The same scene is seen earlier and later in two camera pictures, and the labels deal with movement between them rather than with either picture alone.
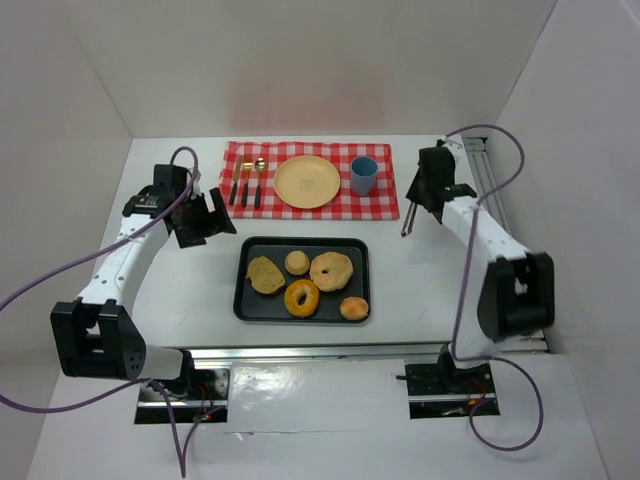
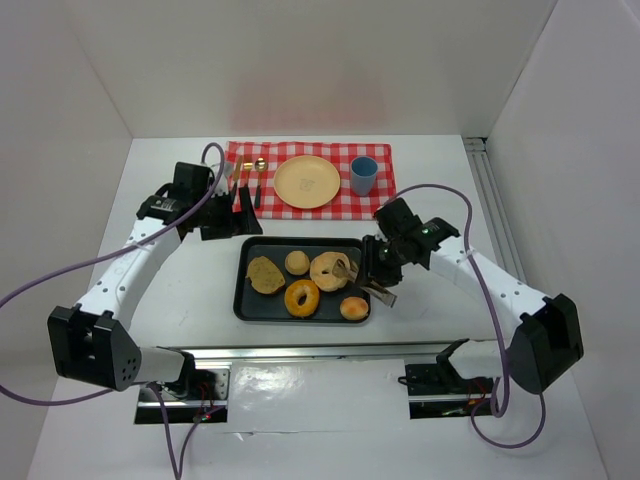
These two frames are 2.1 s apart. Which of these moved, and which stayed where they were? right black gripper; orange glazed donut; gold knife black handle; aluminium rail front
Moved: right black gripper
Stayed: aluminium rail front; gold knife black handle; orange glazed donut
